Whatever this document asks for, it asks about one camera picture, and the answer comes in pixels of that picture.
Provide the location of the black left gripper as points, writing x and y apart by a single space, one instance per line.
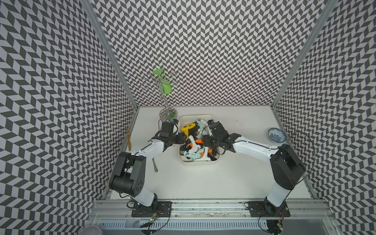
181 139

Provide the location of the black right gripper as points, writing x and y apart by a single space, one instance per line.
207 141

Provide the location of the mint green glue gun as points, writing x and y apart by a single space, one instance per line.
203 127

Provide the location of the yellow glue gun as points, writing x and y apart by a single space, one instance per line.
186 128

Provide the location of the white orange glue gun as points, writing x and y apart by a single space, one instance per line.
206 156

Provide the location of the white plastic storage box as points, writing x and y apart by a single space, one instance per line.
195 133

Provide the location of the small white glue gun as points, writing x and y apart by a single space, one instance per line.
194 147

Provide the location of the mint glue gun front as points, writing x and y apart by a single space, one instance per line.
193 156

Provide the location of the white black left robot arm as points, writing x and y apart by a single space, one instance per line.
129 172

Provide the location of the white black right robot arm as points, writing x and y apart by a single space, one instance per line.
287 168

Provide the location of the metal file tool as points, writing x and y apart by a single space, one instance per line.
154 165

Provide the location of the silver stand green leaves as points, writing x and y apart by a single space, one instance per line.
164 82

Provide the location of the blue white ceramic bowl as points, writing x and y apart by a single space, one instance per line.
277 135

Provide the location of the wooden stick at wall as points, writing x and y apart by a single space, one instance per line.
128 134

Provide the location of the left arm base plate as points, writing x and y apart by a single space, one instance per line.
161 209

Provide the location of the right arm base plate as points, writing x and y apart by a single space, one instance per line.
264 208

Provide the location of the aluminium front rail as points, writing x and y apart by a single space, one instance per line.
215 209

